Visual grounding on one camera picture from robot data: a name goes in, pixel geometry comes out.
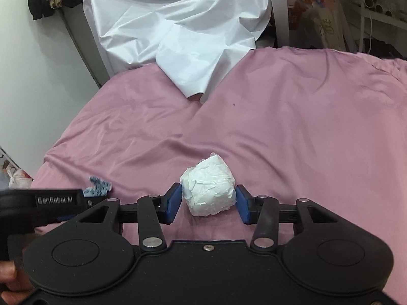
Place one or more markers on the white desk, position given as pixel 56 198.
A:
pixel 280 12

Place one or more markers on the person left hand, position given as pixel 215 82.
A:
pixel 18 285

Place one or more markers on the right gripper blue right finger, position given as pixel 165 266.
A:
pixel 264 213

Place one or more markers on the pink bed sheet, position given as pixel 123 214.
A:
pixel 289 123

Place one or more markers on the white plastic bag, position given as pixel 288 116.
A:
pixel 19 180

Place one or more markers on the small grey fish plush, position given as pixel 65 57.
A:
pixel 99 188

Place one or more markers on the white paper ball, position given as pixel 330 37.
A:
pixel 209 187

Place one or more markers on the printed paper shopping bag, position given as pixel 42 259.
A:
pixel 318 24

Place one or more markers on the white draped cloth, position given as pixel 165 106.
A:
pixel 194 42

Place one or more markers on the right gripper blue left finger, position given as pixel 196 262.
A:
pixel 152 213

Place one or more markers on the grey door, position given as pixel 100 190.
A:
pixel 84 42

